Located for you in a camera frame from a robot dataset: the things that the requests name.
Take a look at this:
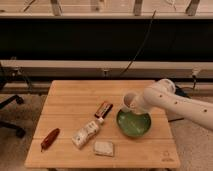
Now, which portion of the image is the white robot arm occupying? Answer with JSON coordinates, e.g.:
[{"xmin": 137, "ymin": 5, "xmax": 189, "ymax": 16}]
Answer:
[{"xmin": 130, "ymin": 79, "xmax": 213, "ymax": 131}]

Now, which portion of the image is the green ceramic bowl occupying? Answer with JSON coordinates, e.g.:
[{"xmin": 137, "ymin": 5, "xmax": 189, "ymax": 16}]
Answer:
[{"xmin": 116, "ymin": 110, "xmax": 151, "ymax": 138}]

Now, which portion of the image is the brown candy bar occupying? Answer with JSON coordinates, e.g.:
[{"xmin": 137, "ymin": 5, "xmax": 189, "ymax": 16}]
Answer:
[{"xmin": 94, "ymin": 101, "xmax": 113, "ymax": 118}]

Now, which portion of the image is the white grey sponge block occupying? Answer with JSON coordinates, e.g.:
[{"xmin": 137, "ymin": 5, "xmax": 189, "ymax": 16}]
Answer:
[{"xmin": 93, "ymin": 141, "xmax": 114, "ymax": 157}]

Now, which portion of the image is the blue power box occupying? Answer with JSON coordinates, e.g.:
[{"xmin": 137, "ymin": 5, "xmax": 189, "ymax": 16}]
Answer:
[{"xmin": 175, "ymin": 86, "xmax": 189, "ymax": 98}]

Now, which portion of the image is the red brown sausage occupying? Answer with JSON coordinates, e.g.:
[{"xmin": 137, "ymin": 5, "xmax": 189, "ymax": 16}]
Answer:
[{"xmin": 41, "ymin": 128, "xmax": 60, "ymax": 151}]

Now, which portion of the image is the black floor cable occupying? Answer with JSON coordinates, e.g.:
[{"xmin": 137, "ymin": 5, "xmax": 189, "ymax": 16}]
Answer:
[{"xmin": 167, "ymin": 116, "xmax": 185, "ymax": 123}]

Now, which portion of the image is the black hanging cable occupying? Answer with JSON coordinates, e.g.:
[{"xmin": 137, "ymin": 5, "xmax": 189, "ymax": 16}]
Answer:
[{"xmin": 119, "ymin": 9, "xmax": 157, "ymax": 77}]

